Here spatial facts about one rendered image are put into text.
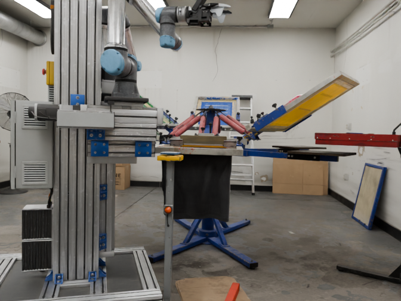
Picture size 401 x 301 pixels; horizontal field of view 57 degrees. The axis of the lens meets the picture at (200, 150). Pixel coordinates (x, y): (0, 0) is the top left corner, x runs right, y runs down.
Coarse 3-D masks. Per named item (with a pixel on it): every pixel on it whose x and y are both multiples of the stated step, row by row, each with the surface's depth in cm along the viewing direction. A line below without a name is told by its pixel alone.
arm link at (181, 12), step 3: (180, 6) 179; (183, 6) 178; (177, 9) 177; (180, 9) 177; (183, 9) 177; (177, 12) 177; (180, 12) 177; (183, 12) 177; (177, 15) 178; (180, 15) 177; (183, 15) 177; (177, 18) 178; (180, 18) 178; (183, 18) 178; (180, 21) 180; (183, 21) 180; (186, 21) 181
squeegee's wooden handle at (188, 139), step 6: (180, 138) 287; (186, 138) 286; (192, 138) 286; (198, 138) 285; (204, 138) 285; (210, 138) 284; (216, 138) 284; (222, 138) 283; (210, 144) 285; (216, 144) 284; (222, 144) 284
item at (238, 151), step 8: (168, 144) 280; (160, 152) 228; (184, 152) 227; (192, 152) 227; (200, 152) 226; (208, 152) 226; (216, 152) 225; (224, 152) 225; (232, 152) 224; (240, 152) 224
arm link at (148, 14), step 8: (128, 0) 195; (136, 0) 194; (144, 0) 194; (136, 8) 196; (144, 8) 193; (152, 8) 194; (144, 16) 194; (152, 16) 192; (152, 24) 194; (176, 48) 195
